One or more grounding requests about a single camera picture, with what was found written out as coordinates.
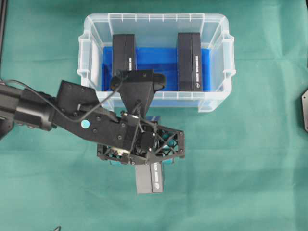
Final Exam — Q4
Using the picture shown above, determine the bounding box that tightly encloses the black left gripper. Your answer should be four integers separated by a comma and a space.
96, 110, 185, 166

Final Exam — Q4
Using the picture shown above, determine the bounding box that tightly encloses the black camera box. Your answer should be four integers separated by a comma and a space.
177, 33, 203, 92
135, 162, 164, 194
112, 34, 136, 76

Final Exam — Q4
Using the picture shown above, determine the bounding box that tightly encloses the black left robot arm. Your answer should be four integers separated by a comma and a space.
0, 80, 185, 165

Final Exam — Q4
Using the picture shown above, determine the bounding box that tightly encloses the blue cloth liner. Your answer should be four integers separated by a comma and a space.
101, 47, 211, 91

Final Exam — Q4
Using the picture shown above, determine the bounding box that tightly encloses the green table cloth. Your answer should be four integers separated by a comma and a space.
0, 0, 308, 231

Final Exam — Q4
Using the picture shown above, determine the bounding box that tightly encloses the clear plastic storage bin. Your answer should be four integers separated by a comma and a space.
77, 13, 236, 112

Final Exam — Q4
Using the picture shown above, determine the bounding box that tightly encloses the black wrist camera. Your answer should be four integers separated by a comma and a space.
110, 70, 166, 118

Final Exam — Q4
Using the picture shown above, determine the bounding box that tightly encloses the black camera cable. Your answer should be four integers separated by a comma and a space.
0, 69, 150, 135

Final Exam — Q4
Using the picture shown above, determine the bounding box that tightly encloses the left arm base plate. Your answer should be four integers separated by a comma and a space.
0, 116, 13, 140

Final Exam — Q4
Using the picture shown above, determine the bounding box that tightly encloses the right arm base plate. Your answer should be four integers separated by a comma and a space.
299, 89, 308, 133

